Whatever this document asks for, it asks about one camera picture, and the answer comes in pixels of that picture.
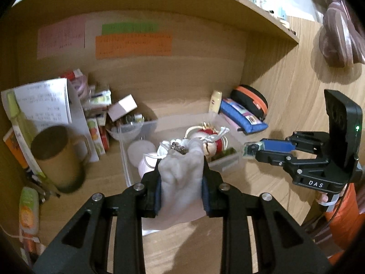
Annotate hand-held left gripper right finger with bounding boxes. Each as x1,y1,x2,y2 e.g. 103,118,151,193
201,155,333,274

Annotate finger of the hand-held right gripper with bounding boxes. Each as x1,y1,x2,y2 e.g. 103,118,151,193
258,131,331,161
255,150,314,175

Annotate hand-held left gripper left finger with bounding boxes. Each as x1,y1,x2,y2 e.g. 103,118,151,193
33,160,163,274

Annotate small green box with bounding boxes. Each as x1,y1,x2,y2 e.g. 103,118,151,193
243,142,261,159

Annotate white drawstring pouch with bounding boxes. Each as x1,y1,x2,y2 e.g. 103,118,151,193
141,138,207,236

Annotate clear plastic storage box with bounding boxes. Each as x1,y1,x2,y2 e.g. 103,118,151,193
118,111,247,187

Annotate white plastic tub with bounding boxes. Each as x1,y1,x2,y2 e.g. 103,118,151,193
127,140,157,164

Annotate person's right forearm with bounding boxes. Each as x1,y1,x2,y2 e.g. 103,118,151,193
325,183,365,252

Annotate wooden desktop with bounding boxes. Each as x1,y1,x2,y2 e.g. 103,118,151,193
0,97,323,274

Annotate blue pencil case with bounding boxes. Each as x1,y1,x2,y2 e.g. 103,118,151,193
219,98,269,134

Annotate pink flat pouch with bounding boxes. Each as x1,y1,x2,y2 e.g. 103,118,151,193
218,113,243,133

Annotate black orange zip case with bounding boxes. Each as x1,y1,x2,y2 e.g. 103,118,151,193
230,85,269,120

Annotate red white doll ornament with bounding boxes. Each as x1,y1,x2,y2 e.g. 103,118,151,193
185,121,230,160

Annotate cream squeeze bottle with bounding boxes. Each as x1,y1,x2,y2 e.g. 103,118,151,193
210,90,223,113

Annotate stack of books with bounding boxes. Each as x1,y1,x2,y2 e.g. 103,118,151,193
83,83,113,162

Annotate brown striped fabric bag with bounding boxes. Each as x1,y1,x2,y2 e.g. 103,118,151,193
318,0,365,69

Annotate brown metal mug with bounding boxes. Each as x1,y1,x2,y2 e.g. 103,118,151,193
30,125,92,194

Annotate small pale cardboard box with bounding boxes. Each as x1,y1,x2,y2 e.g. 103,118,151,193
107,94,138,122

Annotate green orange tube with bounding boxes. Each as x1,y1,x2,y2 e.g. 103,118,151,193
18,186,40,234

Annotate plastic bag of pink items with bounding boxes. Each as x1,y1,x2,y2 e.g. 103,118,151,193
60,68,89,100

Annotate upright books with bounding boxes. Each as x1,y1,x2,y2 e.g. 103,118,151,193
1,88,46,177

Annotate white printed paper sheet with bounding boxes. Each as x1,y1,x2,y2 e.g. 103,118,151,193
13,78,86,149

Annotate orange paper note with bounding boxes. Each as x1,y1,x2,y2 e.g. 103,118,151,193
95,33,173,60

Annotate wooden shelf board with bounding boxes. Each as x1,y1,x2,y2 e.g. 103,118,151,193
11,0,300,46

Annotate green paper note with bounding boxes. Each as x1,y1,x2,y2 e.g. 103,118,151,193
101,22,159,35

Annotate pink paper note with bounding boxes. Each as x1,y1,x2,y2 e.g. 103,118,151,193
37,16,86,60

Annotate silver metal chain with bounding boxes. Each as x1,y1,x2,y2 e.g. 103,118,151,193
170,142,189,155

